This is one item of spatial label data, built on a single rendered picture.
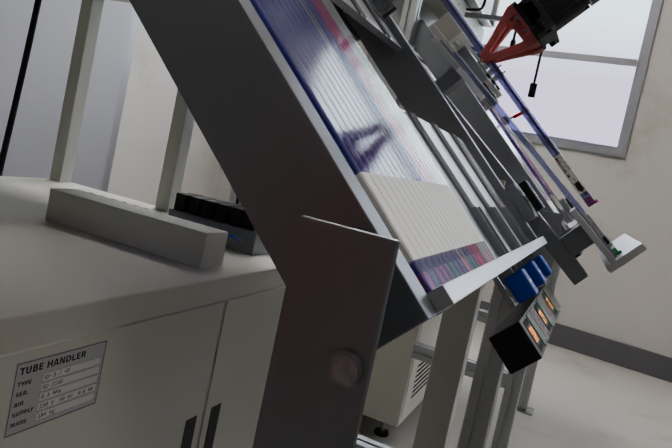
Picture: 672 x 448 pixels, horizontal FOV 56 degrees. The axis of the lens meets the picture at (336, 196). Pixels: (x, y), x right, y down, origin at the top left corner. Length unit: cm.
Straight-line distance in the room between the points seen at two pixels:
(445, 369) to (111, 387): 76
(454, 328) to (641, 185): 260
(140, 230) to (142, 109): 341
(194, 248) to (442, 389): 66
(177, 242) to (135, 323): 18
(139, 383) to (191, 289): 11
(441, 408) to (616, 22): 293
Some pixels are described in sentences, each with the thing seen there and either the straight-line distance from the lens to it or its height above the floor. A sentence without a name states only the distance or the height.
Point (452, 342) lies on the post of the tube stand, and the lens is 127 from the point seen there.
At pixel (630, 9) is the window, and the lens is 391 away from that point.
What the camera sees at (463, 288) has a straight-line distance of 38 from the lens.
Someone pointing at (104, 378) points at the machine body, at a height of 54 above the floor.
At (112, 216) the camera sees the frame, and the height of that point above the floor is 65.
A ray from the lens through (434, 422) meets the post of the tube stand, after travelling 131.
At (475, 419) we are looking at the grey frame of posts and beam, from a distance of 109.
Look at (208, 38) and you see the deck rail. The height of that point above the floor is 84.
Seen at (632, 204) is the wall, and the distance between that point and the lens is 375.
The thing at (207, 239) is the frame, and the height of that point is 66.
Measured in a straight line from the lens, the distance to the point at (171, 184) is 122.
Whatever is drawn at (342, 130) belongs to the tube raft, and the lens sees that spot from 40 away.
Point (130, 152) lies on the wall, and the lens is 423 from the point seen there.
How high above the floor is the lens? 79
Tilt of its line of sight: 4 degrees down
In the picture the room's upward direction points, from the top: 12 degrees clockwise
